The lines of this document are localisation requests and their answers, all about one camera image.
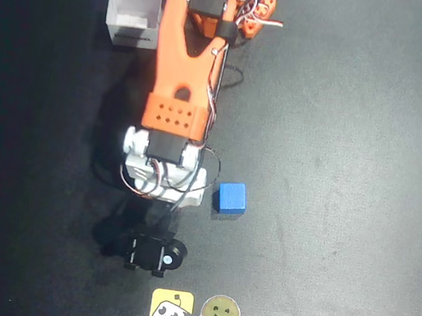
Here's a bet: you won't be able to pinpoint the blue cube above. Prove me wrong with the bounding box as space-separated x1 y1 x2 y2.
210 178 249 216

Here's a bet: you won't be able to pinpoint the yellow robot sticker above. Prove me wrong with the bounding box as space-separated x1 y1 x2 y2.
148 286 196 316

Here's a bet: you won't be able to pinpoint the white cardboard box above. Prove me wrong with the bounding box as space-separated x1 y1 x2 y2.
102 0 166 51

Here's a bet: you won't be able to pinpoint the black gripper-mounted camera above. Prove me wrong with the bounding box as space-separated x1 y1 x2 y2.
97 218 191 282

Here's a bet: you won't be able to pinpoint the black camera cable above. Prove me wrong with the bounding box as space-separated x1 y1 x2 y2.
167 16 241 221

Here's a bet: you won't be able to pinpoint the white and red servo wires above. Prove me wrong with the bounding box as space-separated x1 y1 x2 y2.
117 0 287 213

